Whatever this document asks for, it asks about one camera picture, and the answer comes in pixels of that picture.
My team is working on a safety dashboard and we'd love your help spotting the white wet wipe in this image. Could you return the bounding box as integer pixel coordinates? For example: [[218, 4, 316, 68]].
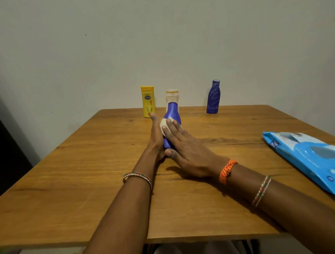
[[159, 117, 175, 136]]

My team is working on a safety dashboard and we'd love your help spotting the white bottle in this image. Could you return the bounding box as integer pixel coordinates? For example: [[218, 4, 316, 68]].
[[165, 89, 180, 113]]

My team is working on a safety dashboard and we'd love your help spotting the person's left forearm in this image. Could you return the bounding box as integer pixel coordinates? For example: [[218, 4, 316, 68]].
[[82, 154, 164, 254]]

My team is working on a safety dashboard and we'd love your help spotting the orange thread wristband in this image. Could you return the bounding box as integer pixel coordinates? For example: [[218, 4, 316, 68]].
[[219, 159, 239, 186]]

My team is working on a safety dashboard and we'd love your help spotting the blue wet wipes pack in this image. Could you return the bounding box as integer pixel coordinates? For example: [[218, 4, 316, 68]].
[[262, 131, 335, 195]]

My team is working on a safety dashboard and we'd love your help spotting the blue scribbled bottle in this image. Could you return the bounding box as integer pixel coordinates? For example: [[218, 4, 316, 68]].
[[206, 79, 221, 114], [163, 102, 182, 150]]

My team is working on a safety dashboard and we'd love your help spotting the person's right hand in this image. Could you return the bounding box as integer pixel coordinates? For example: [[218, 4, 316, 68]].
[[161, 118, 230, 180]]

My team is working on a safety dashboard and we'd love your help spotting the wooden table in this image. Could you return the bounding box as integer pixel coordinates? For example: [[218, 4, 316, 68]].
[[0, 105, 335, 249]]

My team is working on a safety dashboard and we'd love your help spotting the thin beaded bangle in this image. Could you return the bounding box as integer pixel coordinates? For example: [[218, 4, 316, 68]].
[[122, 171, 153, 190], [252, 175, 271, 207]]

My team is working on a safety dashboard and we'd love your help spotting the yellow bottle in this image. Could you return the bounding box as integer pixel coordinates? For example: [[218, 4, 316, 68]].
[[140, 86, 156, 118]]

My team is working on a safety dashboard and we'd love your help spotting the person's left hand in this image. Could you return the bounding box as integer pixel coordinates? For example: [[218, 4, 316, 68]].
[[146, 112, 167, 163]]

